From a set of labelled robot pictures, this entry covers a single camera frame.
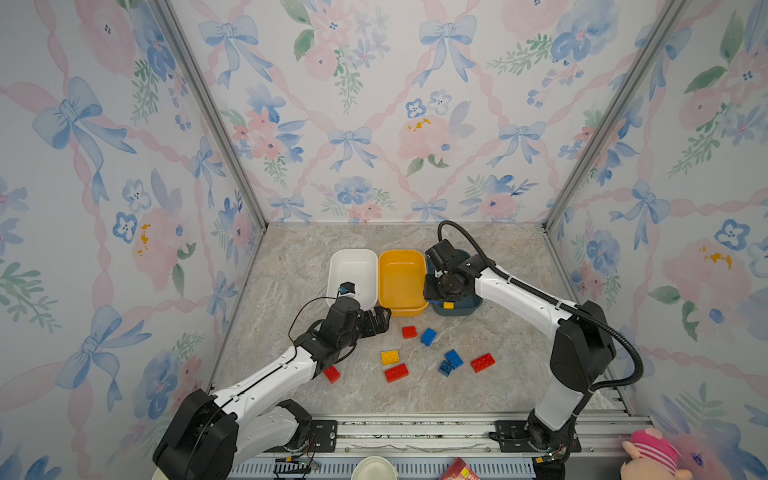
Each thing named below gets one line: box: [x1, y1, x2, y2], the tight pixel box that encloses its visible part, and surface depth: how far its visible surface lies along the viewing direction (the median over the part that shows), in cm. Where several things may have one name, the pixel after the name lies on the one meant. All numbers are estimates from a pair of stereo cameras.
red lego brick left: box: [324, 365, 341, 384], surface depth 85 cm
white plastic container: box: [327, 249, 379, 311], surface depth 105 cm
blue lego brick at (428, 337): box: [421, 327, 437, 347], surface depth 92 cm
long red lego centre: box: [384, 363, 409, 384], surface depth 85 cm
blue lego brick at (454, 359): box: [444, 349, 464, 370], surface depth 87 cm
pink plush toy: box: [620, 427, 693, 480], surface depth 68 cm
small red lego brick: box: [401, 326, 418, 339], surface depth 94 cm
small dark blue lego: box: [438, 360, 453, 377], surface depth 85 cm
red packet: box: [440, 457, 480, 480], surface depth 68 cm
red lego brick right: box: [470, 353, 496, 374], surface depth 87 cm
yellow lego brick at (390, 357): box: [381, 350, 400, 366], surface depth 88 cm
